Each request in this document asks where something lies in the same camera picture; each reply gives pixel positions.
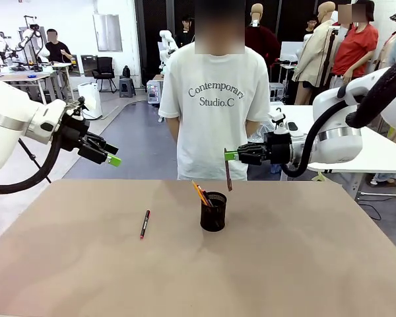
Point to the orange black pen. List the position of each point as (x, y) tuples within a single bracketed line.
[(205, 195)]

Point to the person right forearm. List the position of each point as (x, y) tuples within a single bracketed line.
[(173, 130)]

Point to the white work table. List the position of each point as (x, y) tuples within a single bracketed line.
[(382, 155)]

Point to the computer tower with lights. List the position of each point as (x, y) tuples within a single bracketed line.
[(153, 92)]

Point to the white air purifier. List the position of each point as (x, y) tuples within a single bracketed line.
[(95, 114)]

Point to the mannequin in beige coat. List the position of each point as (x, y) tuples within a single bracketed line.
[(313, 56)]

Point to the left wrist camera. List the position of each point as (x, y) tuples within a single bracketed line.
[(77, 106)]

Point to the black marker red cap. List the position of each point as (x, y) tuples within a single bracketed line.
[(145, 224)]

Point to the background man with glasses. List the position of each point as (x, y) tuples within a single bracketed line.
[(311, 26)]

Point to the person in red shirt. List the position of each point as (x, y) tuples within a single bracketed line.
[(354, 49)]

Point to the small black bag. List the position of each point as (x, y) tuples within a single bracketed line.
[(126, 72)]

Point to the background person in black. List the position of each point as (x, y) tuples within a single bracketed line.
[(184, 36)]

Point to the person left forearm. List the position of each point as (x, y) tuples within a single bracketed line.
[(252, 127)]

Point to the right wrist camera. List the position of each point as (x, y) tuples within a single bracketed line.
[(278, 123)]

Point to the grey plastic stool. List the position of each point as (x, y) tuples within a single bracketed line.
[(127, 86)]

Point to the yellow pencil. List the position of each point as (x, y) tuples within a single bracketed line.
[(198, 193)]

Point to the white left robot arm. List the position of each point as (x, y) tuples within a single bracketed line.
[(6, 125)]

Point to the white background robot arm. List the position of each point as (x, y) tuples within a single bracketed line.
[(166, 39)]

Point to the pink brown pen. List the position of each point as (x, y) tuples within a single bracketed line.
[(229, 178)]

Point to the mannequin in dark red top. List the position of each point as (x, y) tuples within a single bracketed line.
[(262, 39)]

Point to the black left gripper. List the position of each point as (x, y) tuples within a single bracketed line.
[(74, 133)]

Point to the seated man black shirt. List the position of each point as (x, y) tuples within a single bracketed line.
[(57, 49)]

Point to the pale yellow plastic part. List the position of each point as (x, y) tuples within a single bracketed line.
[(320, 176)]

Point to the black office chair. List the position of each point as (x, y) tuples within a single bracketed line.
[(104, 67)]

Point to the white background desk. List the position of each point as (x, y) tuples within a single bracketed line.
[(16, 77)]

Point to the black tripod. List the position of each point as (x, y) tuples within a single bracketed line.
[(36, 163)]

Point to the grey metal wall panel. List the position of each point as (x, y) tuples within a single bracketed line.
[(107, 33)]

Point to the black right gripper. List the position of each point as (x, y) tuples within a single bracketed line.
[(278, 148)]

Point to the white display panel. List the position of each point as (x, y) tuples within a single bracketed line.
[(292, 51)]

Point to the black mesh pen holder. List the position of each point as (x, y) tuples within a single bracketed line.
[(212, 218)]

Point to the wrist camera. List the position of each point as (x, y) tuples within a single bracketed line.
[(77, 106), (278, 123)]

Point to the person in white T-shirt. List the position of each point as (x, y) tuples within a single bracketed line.
[(214, 132)]

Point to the blue container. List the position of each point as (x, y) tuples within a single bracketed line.
[(275, 168)]

